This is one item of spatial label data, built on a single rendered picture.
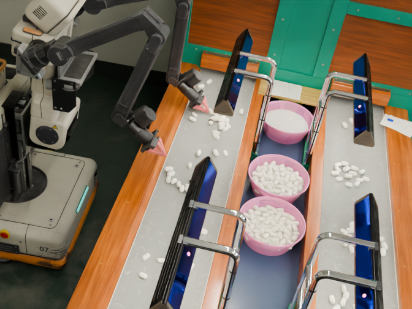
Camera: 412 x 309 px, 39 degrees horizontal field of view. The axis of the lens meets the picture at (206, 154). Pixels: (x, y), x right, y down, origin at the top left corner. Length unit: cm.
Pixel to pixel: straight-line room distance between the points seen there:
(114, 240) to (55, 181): 99
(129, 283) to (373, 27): 169
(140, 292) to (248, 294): 40
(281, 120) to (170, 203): 83
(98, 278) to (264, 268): 63
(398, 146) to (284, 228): 84
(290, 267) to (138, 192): 66
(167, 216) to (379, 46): 139
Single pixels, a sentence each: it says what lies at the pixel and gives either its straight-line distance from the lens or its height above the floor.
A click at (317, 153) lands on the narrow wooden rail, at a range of 266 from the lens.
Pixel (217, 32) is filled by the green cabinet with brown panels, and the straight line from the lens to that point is 301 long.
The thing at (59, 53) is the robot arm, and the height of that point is 126.
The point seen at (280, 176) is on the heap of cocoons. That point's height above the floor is 73.
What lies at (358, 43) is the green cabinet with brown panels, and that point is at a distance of 298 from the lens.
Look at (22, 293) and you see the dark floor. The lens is 296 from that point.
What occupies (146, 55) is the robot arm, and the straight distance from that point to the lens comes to 209.
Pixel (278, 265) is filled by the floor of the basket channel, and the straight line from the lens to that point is 226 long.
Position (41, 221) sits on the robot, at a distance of 287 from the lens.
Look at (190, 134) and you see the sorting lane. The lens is 265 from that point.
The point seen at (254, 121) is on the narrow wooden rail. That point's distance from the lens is 275.
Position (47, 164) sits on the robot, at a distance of 315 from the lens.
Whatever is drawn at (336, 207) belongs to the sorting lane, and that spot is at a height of 74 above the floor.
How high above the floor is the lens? 237
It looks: 40 degrees down
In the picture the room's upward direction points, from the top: 9 degrees clockwise
